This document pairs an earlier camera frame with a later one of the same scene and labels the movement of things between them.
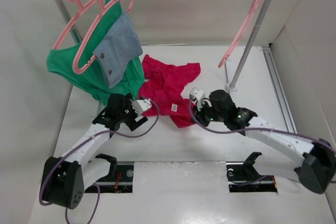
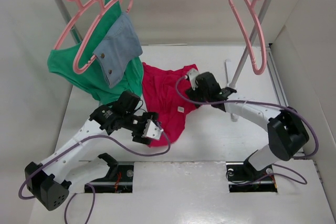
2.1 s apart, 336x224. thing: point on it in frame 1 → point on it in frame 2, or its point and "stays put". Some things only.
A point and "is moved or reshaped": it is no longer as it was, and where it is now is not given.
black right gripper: x=199 y=116 → x=192 y=94
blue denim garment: x=122 y=45 stays put
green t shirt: x=77 y=63 stays put
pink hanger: x=248 y=19 → x=252 y=6
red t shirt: x=163 y=86 is moved or reshaped
